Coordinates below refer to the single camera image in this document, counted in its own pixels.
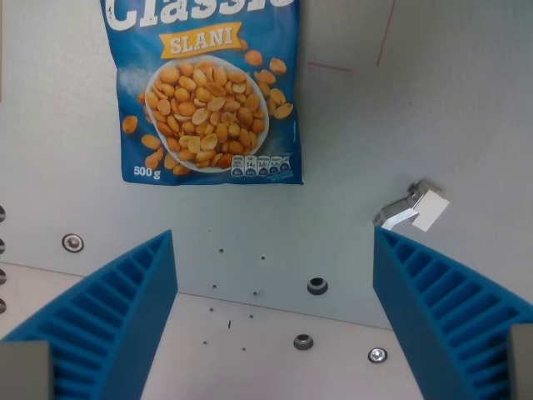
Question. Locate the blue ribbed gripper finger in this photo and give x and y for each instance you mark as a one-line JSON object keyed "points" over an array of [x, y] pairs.
{"points": [[112, 308], [445, 308]]}

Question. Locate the silver table screw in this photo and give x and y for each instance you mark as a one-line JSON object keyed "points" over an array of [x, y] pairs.
{"points": [[73, 242], [377, 355]]}

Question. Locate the blue salted peanuts bag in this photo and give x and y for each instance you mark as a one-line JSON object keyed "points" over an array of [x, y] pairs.
{"points": [[204, 91]]}

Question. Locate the small white metal bracket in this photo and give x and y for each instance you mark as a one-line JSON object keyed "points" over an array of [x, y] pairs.
{"points": [[420, 206]]}

